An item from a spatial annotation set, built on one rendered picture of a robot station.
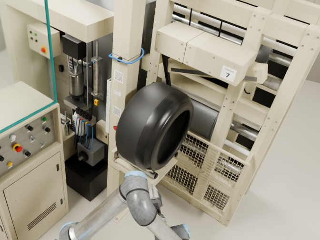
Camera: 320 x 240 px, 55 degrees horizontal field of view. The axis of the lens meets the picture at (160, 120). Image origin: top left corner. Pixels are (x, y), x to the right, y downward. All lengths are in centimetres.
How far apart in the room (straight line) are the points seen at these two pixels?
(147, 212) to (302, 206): 249
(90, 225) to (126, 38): 108
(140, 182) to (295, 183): 265
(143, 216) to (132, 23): 105
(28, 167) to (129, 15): 123
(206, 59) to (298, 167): 254
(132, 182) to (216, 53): 91
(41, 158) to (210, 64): 134
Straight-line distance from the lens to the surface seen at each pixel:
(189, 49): 197
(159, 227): 164
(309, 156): 442
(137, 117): 189
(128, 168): 231
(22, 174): 233
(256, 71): 198
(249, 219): 337
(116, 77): 205
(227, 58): 188
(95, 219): 178
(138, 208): 152
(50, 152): 239
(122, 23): 187
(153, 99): 192
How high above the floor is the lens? 260
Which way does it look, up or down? 39 degrees down
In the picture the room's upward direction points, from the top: 10 degrees clockwise
